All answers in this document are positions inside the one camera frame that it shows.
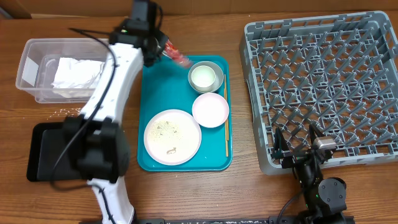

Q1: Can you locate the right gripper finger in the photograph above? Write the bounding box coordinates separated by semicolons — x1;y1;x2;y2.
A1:
308;123;325;145
271;127;290;156

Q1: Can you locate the grey bowl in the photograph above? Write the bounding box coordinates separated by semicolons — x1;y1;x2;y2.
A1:
188;61;224;93

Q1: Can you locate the white cup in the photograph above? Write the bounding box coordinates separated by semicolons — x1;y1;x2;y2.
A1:
191;65;216;91

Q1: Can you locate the red snack wrapper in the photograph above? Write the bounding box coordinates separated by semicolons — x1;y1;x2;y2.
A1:
163;40;192;68

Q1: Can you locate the white napkin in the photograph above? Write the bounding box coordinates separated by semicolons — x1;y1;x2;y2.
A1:
52;57;105;89

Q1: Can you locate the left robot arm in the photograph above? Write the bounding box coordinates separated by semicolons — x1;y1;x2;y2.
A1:
61;1;169;223

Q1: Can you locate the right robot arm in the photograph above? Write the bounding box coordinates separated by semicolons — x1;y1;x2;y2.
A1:
269;124;355;224

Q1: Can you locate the grey dishwasher rack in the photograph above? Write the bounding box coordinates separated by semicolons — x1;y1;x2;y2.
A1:
239;11;397;175

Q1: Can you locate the small pink bowl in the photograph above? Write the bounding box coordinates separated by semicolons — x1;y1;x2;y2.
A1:
192;93;229;128

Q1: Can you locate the wooden chopstick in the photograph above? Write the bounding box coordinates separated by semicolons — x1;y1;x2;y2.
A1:
223;84;229;157
224;75;229;142

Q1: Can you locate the large white plate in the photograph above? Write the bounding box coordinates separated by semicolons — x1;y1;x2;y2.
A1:
144;110;202;166

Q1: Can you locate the teal serving tray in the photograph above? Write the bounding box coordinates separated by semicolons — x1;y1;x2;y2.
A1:
137;58;233;172

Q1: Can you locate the black tray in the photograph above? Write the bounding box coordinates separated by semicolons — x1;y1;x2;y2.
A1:
26;119;119;182

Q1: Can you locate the clear plastic bin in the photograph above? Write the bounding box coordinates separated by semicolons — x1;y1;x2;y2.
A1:
16;38;108;103

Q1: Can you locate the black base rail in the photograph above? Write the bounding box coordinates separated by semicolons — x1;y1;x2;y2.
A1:
79;215;355;224

